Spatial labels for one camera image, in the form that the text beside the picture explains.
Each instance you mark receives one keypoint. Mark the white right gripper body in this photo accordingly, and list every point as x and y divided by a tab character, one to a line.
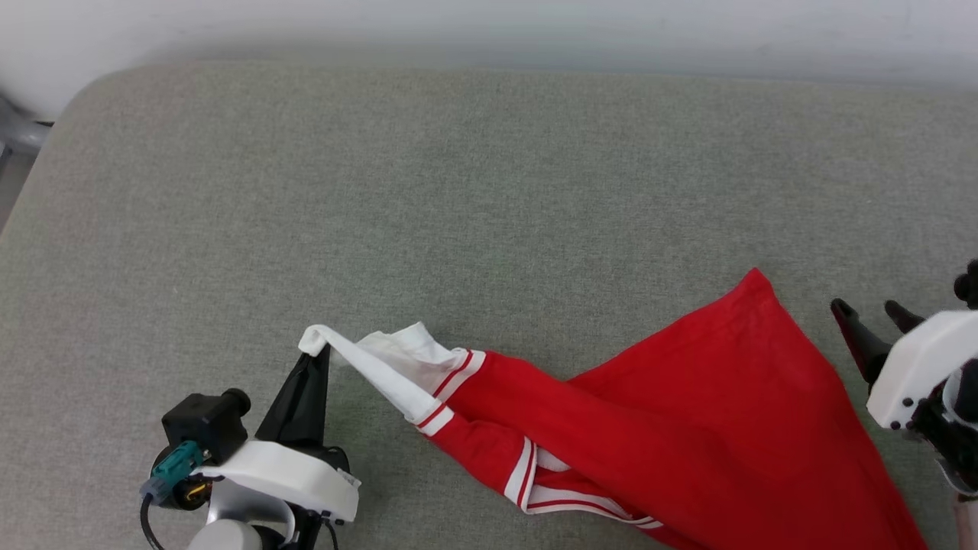
917	367

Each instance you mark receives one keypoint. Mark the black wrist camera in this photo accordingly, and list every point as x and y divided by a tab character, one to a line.
969	286
206	424

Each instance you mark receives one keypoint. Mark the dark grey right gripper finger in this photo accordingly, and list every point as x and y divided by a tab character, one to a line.
903	315
859	336

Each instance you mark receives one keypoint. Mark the red basketball jersey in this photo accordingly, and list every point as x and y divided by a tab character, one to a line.
688	428

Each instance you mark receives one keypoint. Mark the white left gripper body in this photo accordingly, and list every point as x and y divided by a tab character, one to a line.
290	473

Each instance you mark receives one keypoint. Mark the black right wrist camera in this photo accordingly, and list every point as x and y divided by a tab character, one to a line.
969	286

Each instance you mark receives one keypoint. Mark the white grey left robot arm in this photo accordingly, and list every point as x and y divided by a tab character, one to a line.
244	527

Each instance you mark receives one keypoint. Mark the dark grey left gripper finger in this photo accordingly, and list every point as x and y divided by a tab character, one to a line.
286	409
321	405

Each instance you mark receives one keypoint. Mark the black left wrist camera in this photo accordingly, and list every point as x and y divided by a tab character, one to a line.
206	424

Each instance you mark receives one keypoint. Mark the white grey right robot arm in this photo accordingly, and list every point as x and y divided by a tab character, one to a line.
959	443

